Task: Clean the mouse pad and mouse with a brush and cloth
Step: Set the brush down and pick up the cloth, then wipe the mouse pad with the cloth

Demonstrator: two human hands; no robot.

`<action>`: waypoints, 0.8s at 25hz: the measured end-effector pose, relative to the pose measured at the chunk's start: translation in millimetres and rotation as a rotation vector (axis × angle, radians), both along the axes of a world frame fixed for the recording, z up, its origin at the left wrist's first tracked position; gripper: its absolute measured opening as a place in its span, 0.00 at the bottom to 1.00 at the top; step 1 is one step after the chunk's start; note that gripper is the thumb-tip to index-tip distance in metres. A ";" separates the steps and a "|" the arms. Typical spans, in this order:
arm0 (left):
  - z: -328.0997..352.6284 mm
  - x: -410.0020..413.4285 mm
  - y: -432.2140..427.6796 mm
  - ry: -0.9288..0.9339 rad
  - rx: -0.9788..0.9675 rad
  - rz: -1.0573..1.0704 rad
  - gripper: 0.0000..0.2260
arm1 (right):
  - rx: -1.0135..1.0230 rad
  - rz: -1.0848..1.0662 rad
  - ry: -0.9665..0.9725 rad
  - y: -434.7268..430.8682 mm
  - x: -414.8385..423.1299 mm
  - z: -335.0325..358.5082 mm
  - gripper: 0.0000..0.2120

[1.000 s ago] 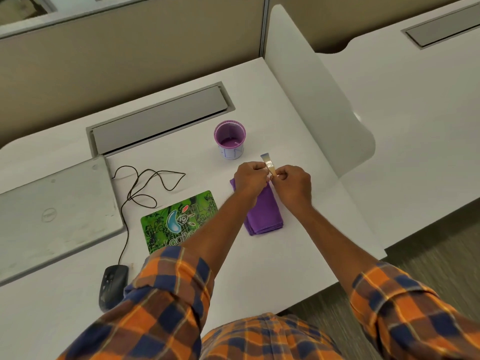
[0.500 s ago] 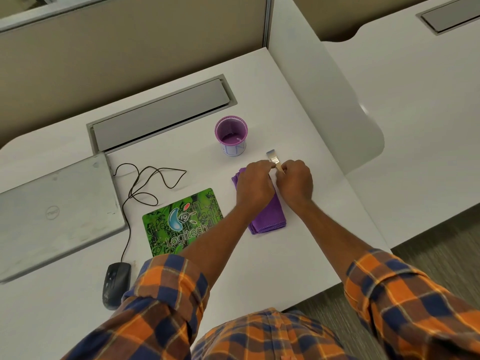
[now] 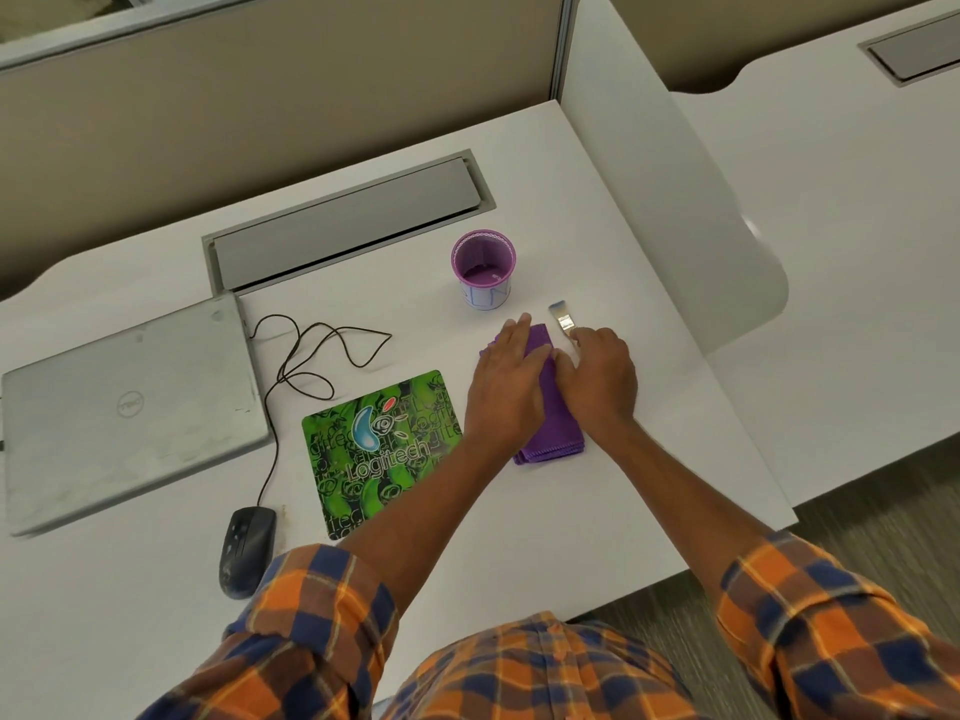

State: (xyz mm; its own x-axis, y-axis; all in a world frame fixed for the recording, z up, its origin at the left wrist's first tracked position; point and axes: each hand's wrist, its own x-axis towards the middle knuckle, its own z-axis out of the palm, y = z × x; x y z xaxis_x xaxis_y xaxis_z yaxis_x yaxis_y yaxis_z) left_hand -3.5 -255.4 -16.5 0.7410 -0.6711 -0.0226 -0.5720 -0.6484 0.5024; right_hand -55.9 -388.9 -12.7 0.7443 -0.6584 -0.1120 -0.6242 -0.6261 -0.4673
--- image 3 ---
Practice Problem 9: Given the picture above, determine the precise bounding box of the person's left hand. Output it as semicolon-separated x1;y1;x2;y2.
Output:
464;313;556;456

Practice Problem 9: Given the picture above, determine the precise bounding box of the orange blue plaid shirt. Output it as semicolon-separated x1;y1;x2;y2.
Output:
138;530;960;720

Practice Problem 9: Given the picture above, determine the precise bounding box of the black computer mouse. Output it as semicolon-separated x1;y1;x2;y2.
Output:
218;506;278;601

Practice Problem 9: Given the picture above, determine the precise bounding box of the beige cubicle partition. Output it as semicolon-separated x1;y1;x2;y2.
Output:
0;0;567;301
603;0;960;94

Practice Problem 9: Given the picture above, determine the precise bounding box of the grey desk cable hatch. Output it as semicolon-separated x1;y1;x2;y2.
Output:
201;148;498;297
857;8;960;88

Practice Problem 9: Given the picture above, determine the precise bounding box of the person's left forearm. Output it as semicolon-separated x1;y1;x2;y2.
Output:
336;438;530;619

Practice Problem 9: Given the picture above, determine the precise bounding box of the white desk divider panel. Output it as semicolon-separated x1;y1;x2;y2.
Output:
558;0;790;358

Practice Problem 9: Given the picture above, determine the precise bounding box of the purple mesh cup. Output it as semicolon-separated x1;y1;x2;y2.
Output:
450;229;519;312

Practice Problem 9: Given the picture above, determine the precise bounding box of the green printed mouse pad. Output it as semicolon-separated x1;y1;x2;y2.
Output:
301;370;465;542

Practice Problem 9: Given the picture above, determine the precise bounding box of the purple cloth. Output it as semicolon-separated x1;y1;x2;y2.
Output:
480;323;587;466

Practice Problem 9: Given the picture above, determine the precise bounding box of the person's right forearm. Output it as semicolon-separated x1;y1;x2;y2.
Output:
588;418;777;593

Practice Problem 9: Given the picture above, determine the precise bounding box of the person's right hand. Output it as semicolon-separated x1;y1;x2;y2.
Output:
553;327;639;438

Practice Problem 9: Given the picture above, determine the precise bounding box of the black mouse cable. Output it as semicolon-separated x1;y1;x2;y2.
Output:
247;314;393;511

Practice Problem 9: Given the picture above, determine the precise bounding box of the grey metal partition post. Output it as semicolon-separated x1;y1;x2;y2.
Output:
549;0;585;103

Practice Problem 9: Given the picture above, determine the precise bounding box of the silver closed laptop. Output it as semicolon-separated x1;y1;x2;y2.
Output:
0;292;273;538

